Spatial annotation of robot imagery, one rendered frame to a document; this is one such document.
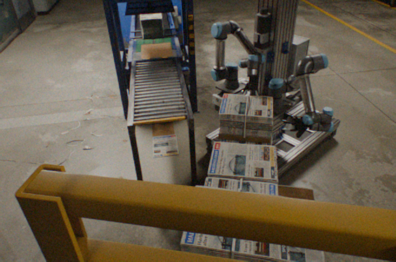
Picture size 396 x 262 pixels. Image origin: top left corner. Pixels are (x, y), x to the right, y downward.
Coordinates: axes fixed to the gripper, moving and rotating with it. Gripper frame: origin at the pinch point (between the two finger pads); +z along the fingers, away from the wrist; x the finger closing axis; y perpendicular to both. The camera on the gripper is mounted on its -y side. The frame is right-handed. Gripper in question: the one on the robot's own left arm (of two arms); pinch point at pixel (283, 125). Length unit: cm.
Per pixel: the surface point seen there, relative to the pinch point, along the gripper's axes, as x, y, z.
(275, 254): 141, 43, 9
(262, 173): 79, 21, 14
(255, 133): 21.2, 5.6, 19.8
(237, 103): 6.7, 20.6, 34.3
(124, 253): 171, 79, 44
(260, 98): -2.2, 20.8, 18.5
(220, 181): 88, 20, 35
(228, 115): 22.3, 19.4, 39.2
